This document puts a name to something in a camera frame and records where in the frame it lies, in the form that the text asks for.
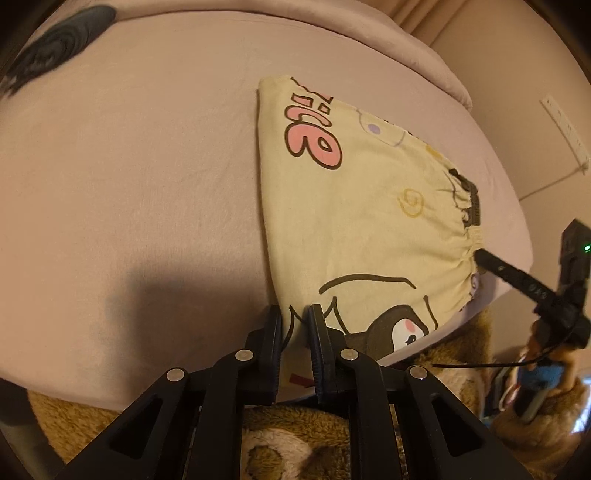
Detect white power strip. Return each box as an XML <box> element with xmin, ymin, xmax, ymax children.
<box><xmin>540</xmin><ymin>95</ymin><xmax>591</xmax><ymax>169</ymax></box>

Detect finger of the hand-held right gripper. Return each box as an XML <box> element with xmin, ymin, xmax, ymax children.
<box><xmin>475</xmin><ymin>247</ymin><xmax>555</xmax><ymax>308</ymax></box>

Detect thin black cable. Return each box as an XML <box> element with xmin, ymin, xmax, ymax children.
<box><xmin>431</xmin><ymin>348</ymin><xmax>561</xmax><ymax>371</ymax></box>

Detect yellow cartoon print pants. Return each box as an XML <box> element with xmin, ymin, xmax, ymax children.
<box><xmin>256</xmin><ymin>74</ymin><xmax>488</xmax><ymax>400</ymax></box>

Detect person's right hand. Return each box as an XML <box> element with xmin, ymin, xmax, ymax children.
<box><xmin>519</xmin><ymin>318</ymin><xmax>578</xmax><ymax>372</ymax></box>

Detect bed with pink sheet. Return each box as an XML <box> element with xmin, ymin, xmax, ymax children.
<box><xmin>0</xmin><ymin>18</ymin><xmax>536</xmax><ymax>407</ymax></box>

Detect beige curtain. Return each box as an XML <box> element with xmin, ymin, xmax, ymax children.
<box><xmin>392</xmin><ymin>0</ymin><xmax>467</xmax><ymax>47</ymax></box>

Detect pink duvet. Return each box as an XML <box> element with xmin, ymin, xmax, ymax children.
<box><xmin>115</xmin><ymin>0</ymin><xmax>474</xmax><ymax>109</ymax></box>

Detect brown fluffy robe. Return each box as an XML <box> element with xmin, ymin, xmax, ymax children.
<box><xmin>28</xmin><ymin>305</ymin><xmax>497</xmax><ymax>480</ymax></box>

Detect person's right forearm fluffy sleeve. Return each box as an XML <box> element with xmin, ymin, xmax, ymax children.
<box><xmin>489</xmin><ymin>367</ymin><xmax>591</xmax><ymax>469</ymax></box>

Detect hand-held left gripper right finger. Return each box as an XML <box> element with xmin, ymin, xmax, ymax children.
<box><xmin>307</xmin><ymin>304</ymin><xmax>536</xmax><ymax>480</ymax></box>

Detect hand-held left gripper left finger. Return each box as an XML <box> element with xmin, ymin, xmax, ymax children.
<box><xmin>53</xmin><ymin>305</ymin><xmax>283</xmax><ymax>480</ymax></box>

